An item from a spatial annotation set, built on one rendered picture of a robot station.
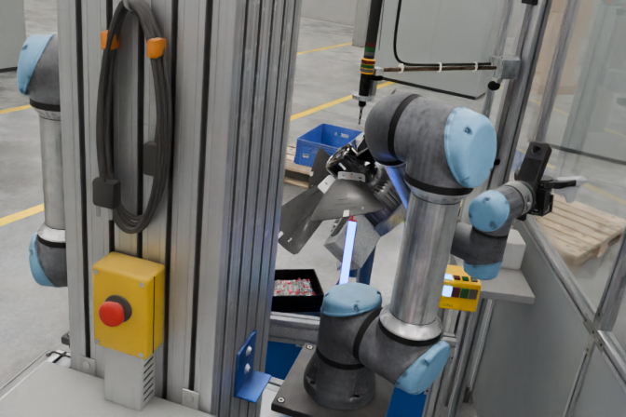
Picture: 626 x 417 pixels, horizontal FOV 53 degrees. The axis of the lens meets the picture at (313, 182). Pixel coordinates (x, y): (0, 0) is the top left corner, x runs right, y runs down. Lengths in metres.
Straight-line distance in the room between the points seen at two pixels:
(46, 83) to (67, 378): 0.53
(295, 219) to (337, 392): 0.95
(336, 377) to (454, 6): 8.07
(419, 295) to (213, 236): 0.42
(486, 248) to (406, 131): 0.40
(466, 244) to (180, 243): 0.68
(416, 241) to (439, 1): 8.18
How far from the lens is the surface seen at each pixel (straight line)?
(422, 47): 9.28
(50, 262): 1.41
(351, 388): 1.31
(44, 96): 1.28
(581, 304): 2.02
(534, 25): 2.41
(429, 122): 1.00
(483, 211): 1.28
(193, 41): 0.78
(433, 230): 1.05
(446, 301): 1.81
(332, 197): 1.93
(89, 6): 0.85
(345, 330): 1.23
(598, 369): 1.92
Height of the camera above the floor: 1.91
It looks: 22 degrees down
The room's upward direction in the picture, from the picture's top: 7 degrees clockwise
